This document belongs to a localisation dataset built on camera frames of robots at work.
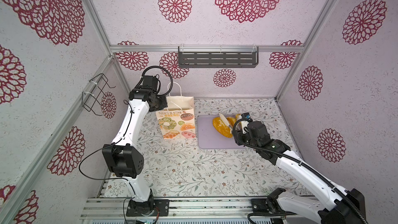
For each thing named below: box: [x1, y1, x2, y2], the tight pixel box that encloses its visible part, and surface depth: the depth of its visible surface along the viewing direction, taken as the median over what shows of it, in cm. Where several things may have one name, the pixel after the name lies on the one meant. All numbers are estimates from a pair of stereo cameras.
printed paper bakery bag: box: [155, 81, 197, 140], surface depth 89 cm
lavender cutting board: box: [196, 114, 247, 149], surface depth 102 cm
